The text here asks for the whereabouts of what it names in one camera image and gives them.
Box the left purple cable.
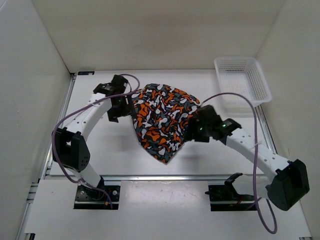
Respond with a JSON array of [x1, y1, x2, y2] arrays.
[[51, 73, 141, 210]]

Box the white plastic basket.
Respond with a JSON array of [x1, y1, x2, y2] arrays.
[[214, 56, 272, 107]]

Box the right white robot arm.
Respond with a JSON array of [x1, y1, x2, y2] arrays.
[[186, 105, 310, 211]]

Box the aluminium front rail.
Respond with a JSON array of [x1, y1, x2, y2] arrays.
[[47, 174, 283, 182]]

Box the purple cable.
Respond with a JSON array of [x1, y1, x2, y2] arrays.
[[201, 92, 278, 235], [51, 73, 141, 210]]

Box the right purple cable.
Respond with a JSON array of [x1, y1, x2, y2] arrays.
[[201, 92, 278, 235]]

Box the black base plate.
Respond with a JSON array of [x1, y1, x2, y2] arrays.
[[73, 184, 121, 210], [205, 185, 257, 212]]

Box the orange camouflage shorts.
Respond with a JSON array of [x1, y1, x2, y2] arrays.
[[132, 83, 200, 164]]

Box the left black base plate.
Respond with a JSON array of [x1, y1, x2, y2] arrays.
[[73, 184, 121, 210]]

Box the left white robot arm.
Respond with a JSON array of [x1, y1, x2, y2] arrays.
[[51, 73, 134, 200]]

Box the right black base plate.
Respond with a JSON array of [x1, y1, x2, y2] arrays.
[[205, 185, 257, 212]]

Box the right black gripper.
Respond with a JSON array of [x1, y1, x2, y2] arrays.
[[183, 117, 211, 143]]

